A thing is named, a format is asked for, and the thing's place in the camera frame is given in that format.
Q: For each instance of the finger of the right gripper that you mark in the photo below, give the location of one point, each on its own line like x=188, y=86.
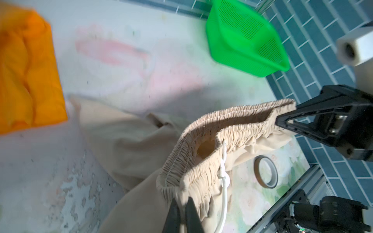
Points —
x=314, y=117

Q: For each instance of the green plastic basket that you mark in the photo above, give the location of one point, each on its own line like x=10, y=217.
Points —
x=241, y=38

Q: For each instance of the orange shorts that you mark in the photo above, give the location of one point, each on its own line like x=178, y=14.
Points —
x=31, y=92

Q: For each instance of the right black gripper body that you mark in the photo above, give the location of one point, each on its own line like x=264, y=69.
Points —
x=352, y=136

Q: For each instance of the aluminium front rail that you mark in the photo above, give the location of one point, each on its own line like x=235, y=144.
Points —
x=309, y=189

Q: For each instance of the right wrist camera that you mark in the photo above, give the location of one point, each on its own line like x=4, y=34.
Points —
x=355, y=49

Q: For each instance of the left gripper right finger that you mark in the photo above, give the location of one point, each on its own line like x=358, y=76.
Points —
x=193, y=223

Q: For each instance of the beige shorts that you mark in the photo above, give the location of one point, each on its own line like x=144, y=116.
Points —
x=158, y=158

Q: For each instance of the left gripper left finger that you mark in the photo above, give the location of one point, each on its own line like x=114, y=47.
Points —
x=173, y=219

